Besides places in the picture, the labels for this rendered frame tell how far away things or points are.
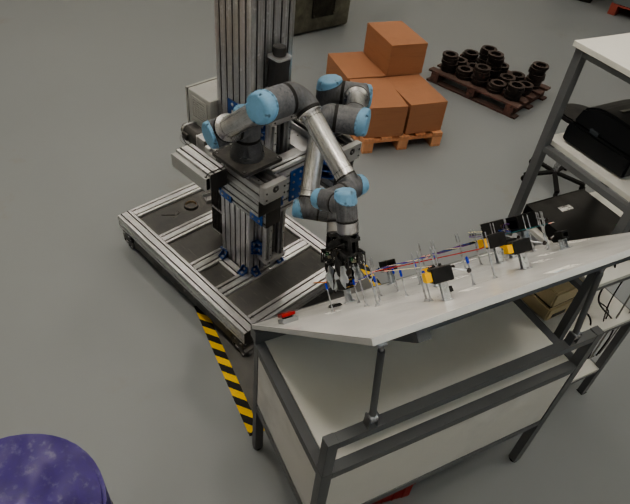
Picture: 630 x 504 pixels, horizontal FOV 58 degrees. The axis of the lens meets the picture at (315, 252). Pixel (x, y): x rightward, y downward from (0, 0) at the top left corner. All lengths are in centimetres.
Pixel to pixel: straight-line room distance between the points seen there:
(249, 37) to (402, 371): 149
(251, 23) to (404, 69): 296
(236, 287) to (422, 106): 242
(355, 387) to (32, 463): 109
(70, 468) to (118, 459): 99
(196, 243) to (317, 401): 171
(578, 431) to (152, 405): 221
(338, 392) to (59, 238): 247
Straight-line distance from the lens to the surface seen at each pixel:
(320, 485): 201
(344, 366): 220
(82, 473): 196
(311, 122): 207
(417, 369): 226
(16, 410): 323
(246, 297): 320
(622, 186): 233
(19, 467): 202
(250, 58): 256
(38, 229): 417
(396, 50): 517
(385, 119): 478
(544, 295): 276
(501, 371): 210
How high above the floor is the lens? 256
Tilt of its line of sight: 42 degrees down
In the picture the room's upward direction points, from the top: 7 degrees clockwise
